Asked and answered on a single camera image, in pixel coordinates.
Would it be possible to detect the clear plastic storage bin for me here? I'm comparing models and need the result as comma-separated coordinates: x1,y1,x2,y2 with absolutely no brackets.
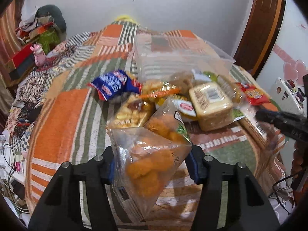
134,34,235,82

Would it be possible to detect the striped orange curtain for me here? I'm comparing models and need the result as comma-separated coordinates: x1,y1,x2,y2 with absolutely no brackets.
1,0,24,130

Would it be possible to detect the pile of clothes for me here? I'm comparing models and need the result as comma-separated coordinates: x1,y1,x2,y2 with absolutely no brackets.
15,5,67,54

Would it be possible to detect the red snack packet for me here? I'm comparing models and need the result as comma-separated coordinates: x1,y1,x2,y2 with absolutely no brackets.
236,82,270,106

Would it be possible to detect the clear bag of peanut snacks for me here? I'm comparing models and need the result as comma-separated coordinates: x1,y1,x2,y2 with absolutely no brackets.
106,93,155,129

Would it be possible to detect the red shoe box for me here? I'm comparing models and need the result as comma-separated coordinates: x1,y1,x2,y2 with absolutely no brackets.
5,44,34,80

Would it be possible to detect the white sticker covered case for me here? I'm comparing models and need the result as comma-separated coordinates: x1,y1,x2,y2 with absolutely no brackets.
269,77,305,116

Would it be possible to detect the wrapped square cracker block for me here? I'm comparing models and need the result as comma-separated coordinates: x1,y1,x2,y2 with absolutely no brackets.
189,82,233,132

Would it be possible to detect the patchwork orange green bedspread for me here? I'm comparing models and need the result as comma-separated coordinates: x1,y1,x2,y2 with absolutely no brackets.
6,20,285,230

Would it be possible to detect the pink plush toy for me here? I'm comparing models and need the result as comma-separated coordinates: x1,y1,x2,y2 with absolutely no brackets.
30,43,46,67

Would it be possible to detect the clear bag of orange snacks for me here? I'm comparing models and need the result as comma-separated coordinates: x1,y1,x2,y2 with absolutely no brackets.
109,112,192,222

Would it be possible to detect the yellow pillow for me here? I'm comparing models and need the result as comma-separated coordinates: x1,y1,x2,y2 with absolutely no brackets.
115,15,138,24

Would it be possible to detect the brown wooden door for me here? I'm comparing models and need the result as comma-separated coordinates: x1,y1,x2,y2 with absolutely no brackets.
234,0,286,78

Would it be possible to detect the blue red biscuit bag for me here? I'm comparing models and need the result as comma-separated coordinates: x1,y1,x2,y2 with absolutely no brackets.
88,69,142,101

